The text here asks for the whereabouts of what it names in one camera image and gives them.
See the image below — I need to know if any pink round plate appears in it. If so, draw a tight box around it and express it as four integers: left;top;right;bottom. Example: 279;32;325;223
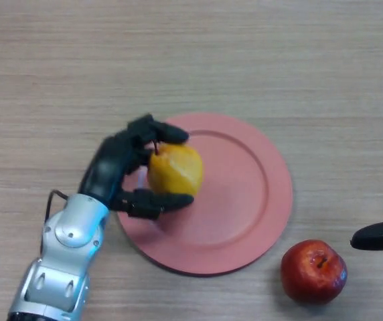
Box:
116;112;294;277

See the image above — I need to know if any red apple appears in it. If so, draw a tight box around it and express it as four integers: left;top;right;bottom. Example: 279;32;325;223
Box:
280;239;348;305

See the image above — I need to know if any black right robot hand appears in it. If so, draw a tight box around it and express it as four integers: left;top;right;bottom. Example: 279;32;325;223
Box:
350;217;383;251

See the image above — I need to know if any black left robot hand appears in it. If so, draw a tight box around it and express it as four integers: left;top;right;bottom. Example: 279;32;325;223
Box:
77;113;195;221

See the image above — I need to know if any yellow pear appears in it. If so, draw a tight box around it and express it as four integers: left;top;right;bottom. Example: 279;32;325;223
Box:
147;142;205;198

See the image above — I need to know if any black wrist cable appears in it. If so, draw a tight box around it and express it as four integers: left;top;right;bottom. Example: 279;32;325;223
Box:
40;189;70;260

